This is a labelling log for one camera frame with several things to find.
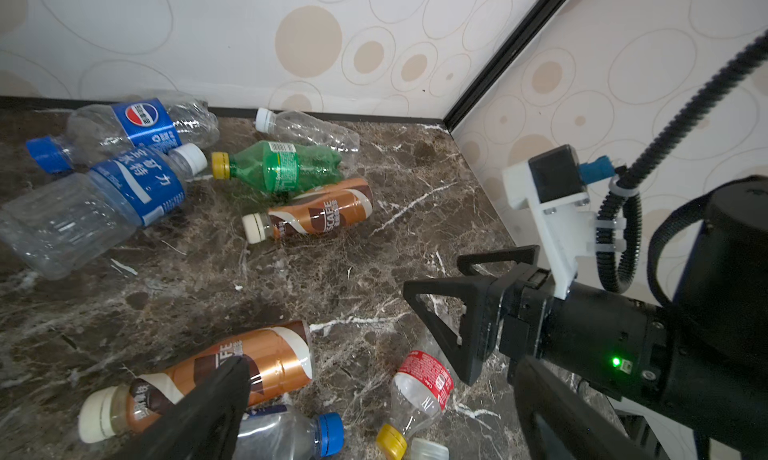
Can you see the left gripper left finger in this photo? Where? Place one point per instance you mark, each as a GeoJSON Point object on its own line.
{"type": "Point", "coordinates": [203, 425]}

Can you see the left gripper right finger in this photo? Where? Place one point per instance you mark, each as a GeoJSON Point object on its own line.
{"type": "Point", "coordinates": [558, 424]}

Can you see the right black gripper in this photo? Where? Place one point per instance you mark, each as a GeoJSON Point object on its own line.
{"type": "Point", "coordinates": [621, 346]}

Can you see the clear bottle red label yellow cap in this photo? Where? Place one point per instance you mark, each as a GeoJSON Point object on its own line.
{"type": "Point", "coordinates": [420, 391]}

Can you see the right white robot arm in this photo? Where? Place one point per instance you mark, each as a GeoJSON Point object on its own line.
{"type": "Point", "coordinates": [677, 324]}

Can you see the clear crushed bottle blue cap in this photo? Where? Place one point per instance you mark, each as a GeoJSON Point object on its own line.
{"type": "Point", "coordinates": [282, 432]}

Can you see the brown Nescafe bottle near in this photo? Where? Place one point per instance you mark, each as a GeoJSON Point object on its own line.
{"type": "Point", "coordinates": [279, 360]}

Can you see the brown nescafe bottle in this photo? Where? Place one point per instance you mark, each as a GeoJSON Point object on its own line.
{"type": "Point", "coordinates": [279, 360]}
{"type": "Point", "coordinates": [318, 211]}

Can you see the brown Nescafe bottle far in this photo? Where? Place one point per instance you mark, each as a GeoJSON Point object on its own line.
{"type": "Point", "coordinates": [318, 211]}

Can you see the clear bottle blue label white cap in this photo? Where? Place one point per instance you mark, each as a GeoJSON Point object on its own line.
{"type": "Point", "coordinates": [60, 227]}

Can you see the green soda bottle yellow cap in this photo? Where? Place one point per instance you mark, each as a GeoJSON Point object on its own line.
{"type": "Point", "coordinates": [273, 167]}

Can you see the clear Pepsi bottle blue cap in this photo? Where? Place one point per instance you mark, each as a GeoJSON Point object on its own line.
{"type": "Point", "coordinates": [100, 132]}

